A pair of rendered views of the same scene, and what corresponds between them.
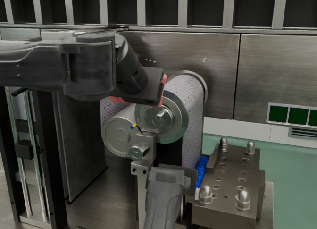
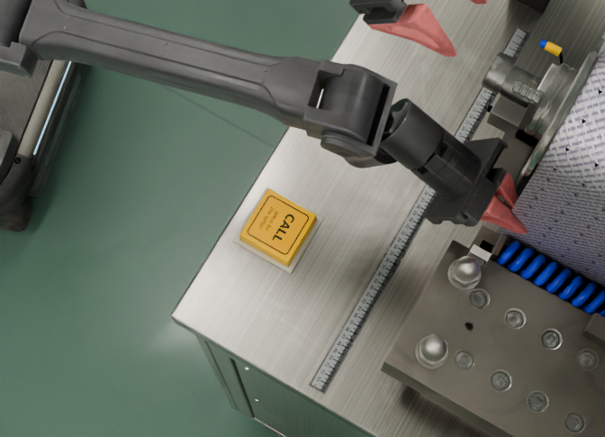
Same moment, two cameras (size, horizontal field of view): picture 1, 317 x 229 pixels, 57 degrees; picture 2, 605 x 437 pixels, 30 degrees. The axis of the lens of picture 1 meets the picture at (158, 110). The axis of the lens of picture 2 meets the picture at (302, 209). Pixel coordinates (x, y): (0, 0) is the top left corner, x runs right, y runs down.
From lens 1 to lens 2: 101 cm
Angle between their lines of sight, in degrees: 75
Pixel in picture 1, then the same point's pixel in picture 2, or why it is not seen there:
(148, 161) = (514, 115)
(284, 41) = not seen: outside the picture
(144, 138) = (539, 85)
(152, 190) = (293, 62)
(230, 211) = (416, 316)
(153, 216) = (232, 56)
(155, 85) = not seen: outside the picture
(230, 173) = (574, 383)
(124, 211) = not seen: hidden behind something
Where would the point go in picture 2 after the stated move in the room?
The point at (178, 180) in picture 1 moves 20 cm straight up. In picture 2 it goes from (316, 112) to (319, 22)
